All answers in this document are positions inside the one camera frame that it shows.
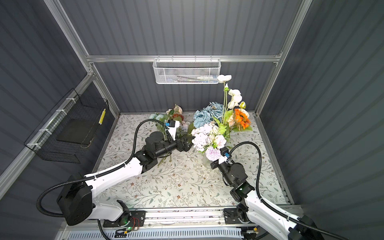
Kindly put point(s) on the peach rose stem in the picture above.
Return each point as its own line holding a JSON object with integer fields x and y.
{"x": 232, "y": 120}

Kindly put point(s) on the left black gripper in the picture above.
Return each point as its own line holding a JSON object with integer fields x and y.
{"x": 185, "y": 147}

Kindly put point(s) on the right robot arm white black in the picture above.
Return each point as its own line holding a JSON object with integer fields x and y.
{"x": 252, "y": 208}

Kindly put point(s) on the marker pen in basket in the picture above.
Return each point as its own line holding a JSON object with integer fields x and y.
{"x": 204, "y": 79}

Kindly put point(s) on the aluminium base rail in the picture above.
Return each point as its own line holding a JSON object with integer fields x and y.
{"x": 201, "y": 223}

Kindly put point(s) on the orange gerbera flower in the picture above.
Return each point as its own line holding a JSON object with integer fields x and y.
{"x": 242, "y": 121}

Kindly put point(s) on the white wire mesh basket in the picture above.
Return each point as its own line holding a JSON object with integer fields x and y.
{"x": 166, "y": 71}

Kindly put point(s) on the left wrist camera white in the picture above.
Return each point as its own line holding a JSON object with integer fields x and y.
{"x": 172, "y": 128}

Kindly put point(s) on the blue rose bouquet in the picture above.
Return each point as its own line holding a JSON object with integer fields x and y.
{"x": 213, "y": 111}

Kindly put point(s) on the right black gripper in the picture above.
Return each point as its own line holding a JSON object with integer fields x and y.
{"x": 215, "y": 165}

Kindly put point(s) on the clear ribbed glass vase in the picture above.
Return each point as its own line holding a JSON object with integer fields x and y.
{"x": 206, "y": 162}

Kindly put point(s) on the mixed pastel flower bunch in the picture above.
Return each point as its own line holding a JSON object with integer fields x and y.
{"x": 158, "y": 144}

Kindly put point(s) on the white ranunculus stem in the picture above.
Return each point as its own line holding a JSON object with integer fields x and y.
{"x": 232, "y": 97}

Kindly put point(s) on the black wire basket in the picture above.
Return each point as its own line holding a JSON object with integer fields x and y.
{"x": 68, "y": 134}

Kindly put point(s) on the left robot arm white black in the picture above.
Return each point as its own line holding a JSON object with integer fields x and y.
{"x": 78, "y": 201}

